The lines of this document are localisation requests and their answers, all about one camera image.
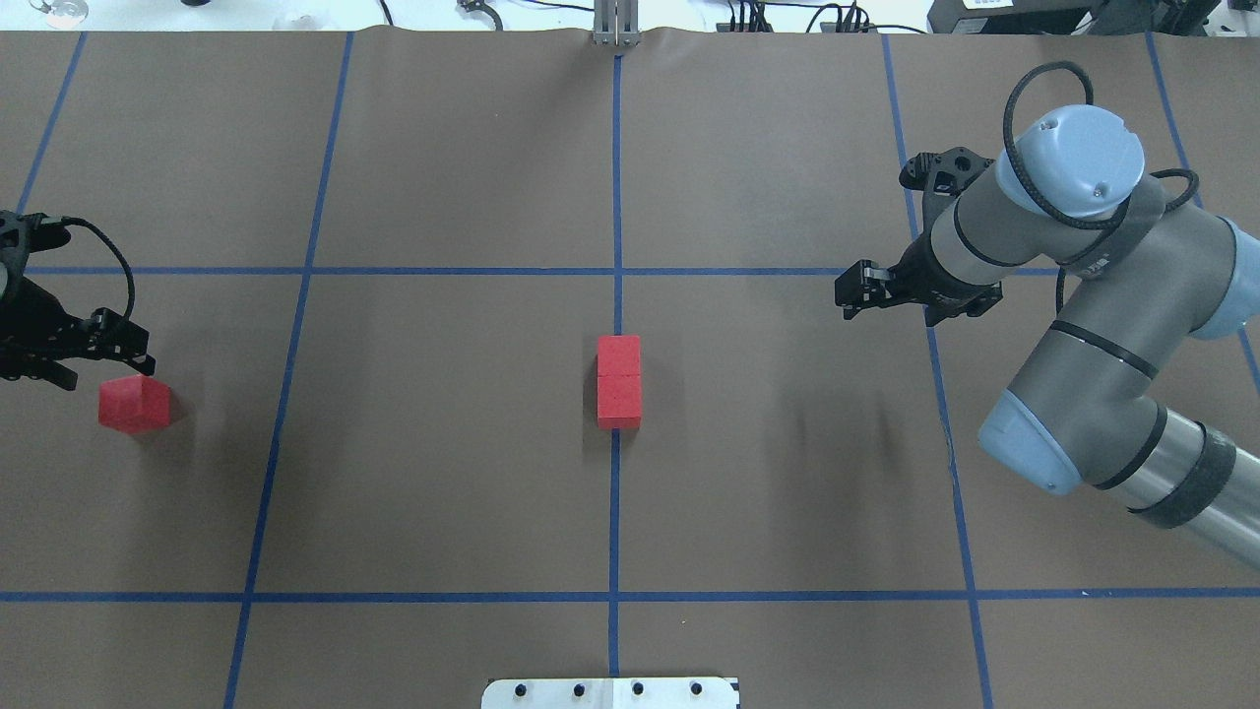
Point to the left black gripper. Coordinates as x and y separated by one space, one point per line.
31 325

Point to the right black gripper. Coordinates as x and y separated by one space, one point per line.
935 279

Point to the red block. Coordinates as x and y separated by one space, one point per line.
619 356
619 402
135 404

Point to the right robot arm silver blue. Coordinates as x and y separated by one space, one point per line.
1074 188

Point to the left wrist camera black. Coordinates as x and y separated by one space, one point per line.
24 235

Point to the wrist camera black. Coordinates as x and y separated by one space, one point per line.
24 235
945 173

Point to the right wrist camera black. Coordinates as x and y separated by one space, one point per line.
945 173

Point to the aluminium frame post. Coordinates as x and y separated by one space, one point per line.
616 22

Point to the white central robot pedestal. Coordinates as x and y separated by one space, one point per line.
613 692

